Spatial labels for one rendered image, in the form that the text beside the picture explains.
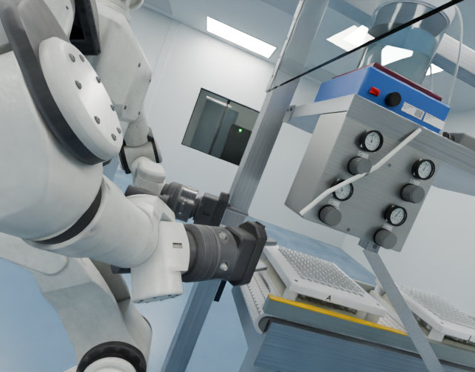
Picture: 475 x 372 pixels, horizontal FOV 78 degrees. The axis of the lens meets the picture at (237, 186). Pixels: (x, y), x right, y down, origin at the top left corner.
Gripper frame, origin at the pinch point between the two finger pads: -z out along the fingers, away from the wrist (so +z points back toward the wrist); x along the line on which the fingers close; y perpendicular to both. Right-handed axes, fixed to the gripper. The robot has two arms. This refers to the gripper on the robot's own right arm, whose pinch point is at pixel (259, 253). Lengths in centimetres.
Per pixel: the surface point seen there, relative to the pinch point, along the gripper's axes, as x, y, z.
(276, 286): 8.4, -0.5, -11.7
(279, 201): 47, -319, -439
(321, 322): 9.6, 11.1, -13.6
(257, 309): 12.1, 1.2, -4.7
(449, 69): -64, 0, -57
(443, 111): -38.7, 14.0, -20.5
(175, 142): 7, -457, -252
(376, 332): 8.8, 18.2, -25.0
